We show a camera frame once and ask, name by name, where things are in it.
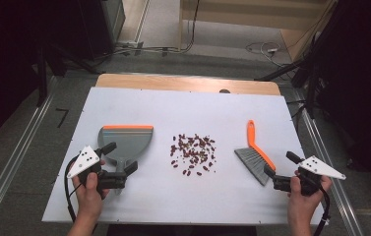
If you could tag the dark grey cabinet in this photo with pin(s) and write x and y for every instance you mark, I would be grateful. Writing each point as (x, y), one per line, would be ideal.
(114, 16)

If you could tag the black metal stand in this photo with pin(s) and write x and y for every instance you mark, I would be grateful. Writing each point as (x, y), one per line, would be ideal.
(311, 95)
(43, 82)

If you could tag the white board sheet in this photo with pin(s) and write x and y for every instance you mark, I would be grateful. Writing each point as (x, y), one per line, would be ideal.
(179, 196)

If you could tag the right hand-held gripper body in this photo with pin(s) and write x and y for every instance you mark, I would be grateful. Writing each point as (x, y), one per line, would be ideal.
(321, 168)

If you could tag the person's right hand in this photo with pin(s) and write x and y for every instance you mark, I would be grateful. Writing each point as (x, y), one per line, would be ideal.
(302, 203)

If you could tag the light wooden shelf frame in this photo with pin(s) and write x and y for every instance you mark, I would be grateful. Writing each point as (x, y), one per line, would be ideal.
(232, 16)

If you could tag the grey dustpan with orange edge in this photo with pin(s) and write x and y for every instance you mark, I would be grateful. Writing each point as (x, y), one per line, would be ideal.
(127, 144)

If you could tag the grey power strip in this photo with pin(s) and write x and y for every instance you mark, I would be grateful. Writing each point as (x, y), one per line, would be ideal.
(130, 45)

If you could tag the dark round table grommet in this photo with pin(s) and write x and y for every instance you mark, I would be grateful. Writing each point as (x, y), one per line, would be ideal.
(224, 91)

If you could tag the person's left hand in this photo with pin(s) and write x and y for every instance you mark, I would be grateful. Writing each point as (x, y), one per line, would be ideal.
(88, 200)

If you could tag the scatter of red beans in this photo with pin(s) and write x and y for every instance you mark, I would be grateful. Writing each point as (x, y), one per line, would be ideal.
(191, 151)

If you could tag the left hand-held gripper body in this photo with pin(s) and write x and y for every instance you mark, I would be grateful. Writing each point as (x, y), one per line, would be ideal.
(83, 160)

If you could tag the aluminium floor rail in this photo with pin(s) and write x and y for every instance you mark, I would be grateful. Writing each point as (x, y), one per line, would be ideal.
(320, 147)
(12, 164)

